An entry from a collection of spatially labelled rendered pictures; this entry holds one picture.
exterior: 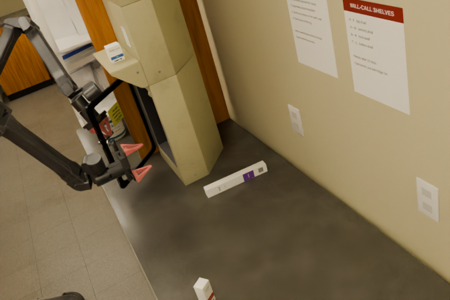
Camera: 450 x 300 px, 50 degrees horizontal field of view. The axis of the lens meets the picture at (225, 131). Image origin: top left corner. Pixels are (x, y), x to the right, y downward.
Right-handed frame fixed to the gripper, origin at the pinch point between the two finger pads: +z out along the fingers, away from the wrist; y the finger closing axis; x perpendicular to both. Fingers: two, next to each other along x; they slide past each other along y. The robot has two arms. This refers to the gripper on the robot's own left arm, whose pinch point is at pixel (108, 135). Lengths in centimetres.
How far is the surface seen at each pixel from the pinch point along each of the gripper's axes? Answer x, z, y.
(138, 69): 0.9, -14.0, -36.7
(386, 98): 20, 28, -112
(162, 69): -5.2, -8.7, -40.4
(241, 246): 30, 51, -47
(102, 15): -24.5, -38.4, -18.4
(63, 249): -39, 57, 160
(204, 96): -24.8, 12.8, -32.8
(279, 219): 17, 55, -56
